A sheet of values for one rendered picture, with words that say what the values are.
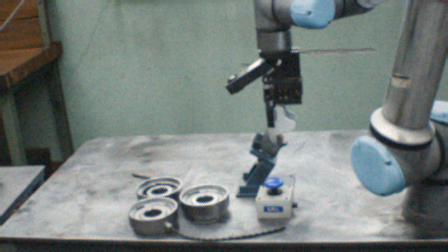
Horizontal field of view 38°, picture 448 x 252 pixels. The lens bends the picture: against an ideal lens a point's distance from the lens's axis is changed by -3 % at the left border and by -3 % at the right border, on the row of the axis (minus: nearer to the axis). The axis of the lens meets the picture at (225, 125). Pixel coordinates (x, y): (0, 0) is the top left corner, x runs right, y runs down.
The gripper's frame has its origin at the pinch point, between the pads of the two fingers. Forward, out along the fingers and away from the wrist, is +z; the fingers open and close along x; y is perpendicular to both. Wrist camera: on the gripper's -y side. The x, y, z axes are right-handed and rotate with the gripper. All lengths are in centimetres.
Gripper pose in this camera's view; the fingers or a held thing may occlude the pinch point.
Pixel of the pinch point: (272, 137)
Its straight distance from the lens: 149.5
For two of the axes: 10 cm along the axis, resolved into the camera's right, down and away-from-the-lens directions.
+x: 1.4, -3.5, 9.3
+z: 1.0, 9.4, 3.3
